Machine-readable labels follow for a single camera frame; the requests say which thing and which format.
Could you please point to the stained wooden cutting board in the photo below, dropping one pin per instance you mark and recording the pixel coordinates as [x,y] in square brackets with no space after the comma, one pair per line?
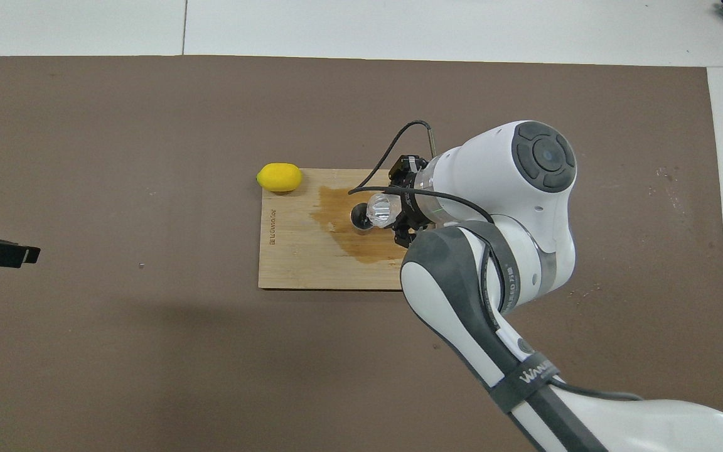
[292,251]

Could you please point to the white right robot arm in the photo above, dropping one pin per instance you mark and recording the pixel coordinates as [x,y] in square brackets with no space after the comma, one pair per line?
[499,188]

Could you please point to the yellow lemon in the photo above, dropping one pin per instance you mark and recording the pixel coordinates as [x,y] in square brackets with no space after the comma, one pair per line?
[280,177]

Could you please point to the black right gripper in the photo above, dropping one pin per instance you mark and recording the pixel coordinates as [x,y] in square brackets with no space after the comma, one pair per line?
[415,201]

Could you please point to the steel cocktail jigger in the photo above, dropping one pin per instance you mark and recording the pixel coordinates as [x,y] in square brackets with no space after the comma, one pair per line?
[358,220]

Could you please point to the clear glass cup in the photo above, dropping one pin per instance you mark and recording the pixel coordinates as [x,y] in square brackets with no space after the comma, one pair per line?
[381,210]

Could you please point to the brown table mat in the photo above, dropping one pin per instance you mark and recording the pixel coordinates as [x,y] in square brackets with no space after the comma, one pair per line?
[148,364]

